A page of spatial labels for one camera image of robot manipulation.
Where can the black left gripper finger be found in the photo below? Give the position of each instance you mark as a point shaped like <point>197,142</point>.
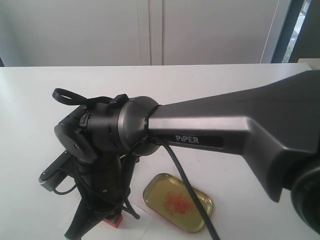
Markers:
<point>85,218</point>

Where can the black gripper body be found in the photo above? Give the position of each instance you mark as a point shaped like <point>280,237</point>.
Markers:
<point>106,181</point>

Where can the red stamp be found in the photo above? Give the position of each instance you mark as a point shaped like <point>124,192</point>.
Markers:
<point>114,221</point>

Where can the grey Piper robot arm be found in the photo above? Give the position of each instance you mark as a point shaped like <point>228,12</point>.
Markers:
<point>275,128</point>

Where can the gold tin lid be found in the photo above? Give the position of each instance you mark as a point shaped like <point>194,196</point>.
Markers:
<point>167,195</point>

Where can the white cabinet doors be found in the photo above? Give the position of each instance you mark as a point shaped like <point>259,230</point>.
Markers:
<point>44,33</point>

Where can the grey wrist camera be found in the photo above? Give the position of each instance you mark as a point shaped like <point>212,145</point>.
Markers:
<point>57,171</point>

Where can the dark window frame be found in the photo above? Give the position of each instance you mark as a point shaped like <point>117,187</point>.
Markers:
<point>307,41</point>

